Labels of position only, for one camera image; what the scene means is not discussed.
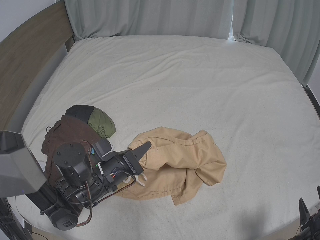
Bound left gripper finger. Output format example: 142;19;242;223
132;141;152;161

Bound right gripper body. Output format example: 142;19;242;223
297;213;320;240

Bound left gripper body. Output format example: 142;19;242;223
101;149;145;185

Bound tan shorts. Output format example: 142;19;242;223
116;126;228;207

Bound bed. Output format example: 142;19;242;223
0;0;320;240

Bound green garment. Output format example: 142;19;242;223
87;107;116;139

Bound brown garment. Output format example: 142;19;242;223
41;114;103;186

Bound black garment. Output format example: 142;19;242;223
65;104;95;124

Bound pale green wide curtain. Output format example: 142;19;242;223
61;0;235;41

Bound pale green narrow curtain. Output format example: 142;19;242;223
232;0;320;85

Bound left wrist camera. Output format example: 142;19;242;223
92;138;112;159

